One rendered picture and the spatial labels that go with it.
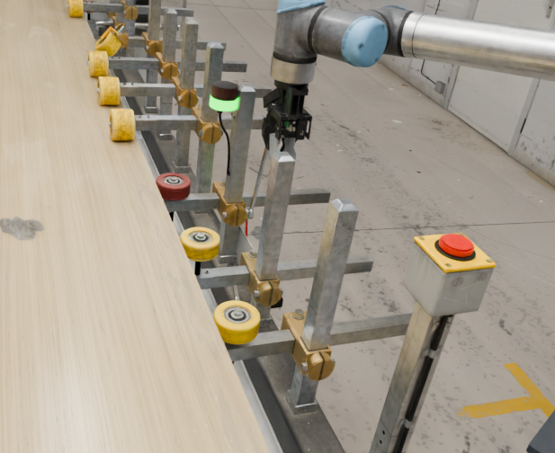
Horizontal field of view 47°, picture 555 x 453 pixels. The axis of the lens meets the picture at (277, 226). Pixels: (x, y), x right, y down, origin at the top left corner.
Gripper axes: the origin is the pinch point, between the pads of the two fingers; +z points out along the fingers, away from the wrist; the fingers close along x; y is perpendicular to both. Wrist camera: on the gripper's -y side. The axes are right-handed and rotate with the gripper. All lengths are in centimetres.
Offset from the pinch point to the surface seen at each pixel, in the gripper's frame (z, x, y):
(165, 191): 9.0, -24.0, -6.2
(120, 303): 8, -40, 34
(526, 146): 94, 262, -192
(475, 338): 103, 111, -35
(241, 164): 1.8, -7.3, -3.8
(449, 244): -24, -7, 71
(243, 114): -10.2, -7.9, -3.8
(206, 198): 12.7, -13.7, -8.5
